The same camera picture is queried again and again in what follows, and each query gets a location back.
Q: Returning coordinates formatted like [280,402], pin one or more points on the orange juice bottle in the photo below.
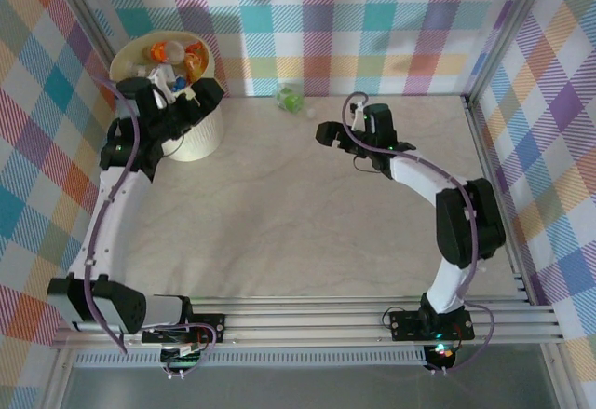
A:
[195,62]

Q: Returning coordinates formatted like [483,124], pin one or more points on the cream plastic waste bin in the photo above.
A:
[205,139]

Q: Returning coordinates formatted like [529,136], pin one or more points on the small green bottle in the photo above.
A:
[288,99]

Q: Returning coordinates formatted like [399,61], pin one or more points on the small orange bottle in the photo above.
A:
[160,51]

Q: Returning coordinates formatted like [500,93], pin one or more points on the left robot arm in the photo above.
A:
[116,213]

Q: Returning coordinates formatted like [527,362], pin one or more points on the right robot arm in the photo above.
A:
[419,176]

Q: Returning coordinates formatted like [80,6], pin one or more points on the controller circuit board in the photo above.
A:
[442,355]
[184,362]

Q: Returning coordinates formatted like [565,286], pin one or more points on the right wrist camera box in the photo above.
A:
[358,118]

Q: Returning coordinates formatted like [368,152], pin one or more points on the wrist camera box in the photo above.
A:
[163,76]
[358,118]

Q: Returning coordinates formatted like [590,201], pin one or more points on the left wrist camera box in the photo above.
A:
[163,76]

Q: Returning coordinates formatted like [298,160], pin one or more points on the aluminium side rail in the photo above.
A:
[489,171]

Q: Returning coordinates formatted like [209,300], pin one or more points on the aluminium corner post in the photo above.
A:
[506,31]
[86,4]

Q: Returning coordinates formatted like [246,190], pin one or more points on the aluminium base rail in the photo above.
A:
[302,325]

